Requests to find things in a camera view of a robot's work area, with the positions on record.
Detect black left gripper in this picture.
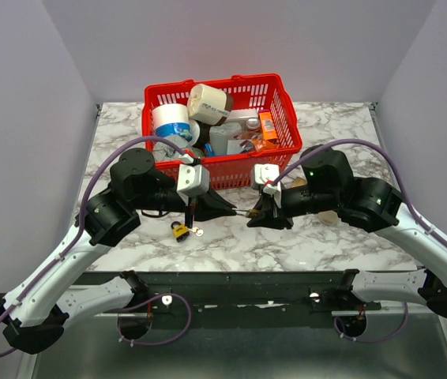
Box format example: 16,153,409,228
135,182,239,229

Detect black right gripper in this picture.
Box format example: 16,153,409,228
245,185,338,231

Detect small brass padlock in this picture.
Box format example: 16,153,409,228
235,208,261,219

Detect small silver keys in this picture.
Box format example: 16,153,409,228
190,227,204,236

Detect yellow padlock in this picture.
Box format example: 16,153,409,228
171,221,190,242

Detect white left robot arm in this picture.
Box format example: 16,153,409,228
0,148,236,355

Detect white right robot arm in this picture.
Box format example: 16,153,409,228
247,144,447,318

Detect large brass padlock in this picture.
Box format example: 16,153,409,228
292,177,307,188

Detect blue flat box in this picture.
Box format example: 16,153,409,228
205,143,215,157

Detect cream soap pump bottle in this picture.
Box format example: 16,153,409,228
317,211,340,226

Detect grey wrapped roll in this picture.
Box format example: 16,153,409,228
152,135,204,162

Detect white marbled container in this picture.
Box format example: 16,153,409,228
209,122,242,156

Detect orange snack packet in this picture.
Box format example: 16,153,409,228
236,132,279,153

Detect orange box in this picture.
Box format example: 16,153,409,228
258,111,278,144

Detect jar with metal lid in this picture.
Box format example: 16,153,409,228
246,118,261,131

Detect white blue paper roll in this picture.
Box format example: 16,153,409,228
152,103,200,145

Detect beige paper roll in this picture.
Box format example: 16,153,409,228
186,84,234,126

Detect red plastic shopping basket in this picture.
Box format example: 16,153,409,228
141,73,302,190

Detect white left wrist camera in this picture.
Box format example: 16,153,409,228
177,164,210,197

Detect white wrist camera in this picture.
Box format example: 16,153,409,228
177,164,210,197
250,163,280,195

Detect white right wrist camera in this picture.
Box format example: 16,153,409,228
250,163,280,195

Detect black mounting base rail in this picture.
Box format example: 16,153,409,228
77,270,382,331

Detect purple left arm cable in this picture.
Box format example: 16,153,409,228
0,136,199,359

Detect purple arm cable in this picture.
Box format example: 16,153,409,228
269,137,447,266
0,136,199,359

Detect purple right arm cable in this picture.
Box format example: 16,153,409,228
269,137,447,266

